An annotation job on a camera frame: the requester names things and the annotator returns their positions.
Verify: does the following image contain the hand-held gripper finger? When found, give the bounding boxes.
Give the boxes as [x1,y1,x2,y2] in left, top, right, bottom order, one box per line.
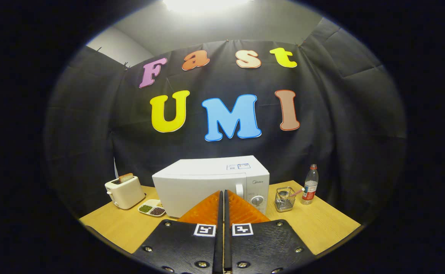
[133,190,224,274]
[224,190,316,274]

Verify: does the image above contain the white microwave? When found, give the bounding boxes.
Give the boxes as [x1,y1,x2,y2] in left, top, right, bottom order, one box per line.
[152,155,270,218]

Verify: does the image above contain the white divided bean tray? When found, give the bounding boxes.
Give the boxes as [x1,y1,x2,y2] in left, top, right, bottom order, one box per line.
[138,199,166,217]

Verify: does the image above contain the clear bottle with red label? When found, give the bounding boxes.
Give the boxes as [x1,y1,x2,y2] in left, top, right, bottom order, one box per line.
[300,164,319,206]

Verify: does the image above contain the cream toaster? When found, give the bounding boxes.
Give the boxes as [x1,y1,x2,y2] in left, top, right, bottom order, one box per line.
[105,175,146,210]

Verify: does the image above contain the wire mesh holder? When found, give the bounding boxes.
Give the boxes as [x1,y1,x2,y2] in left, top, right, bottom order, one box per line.
[274,186,296,212]

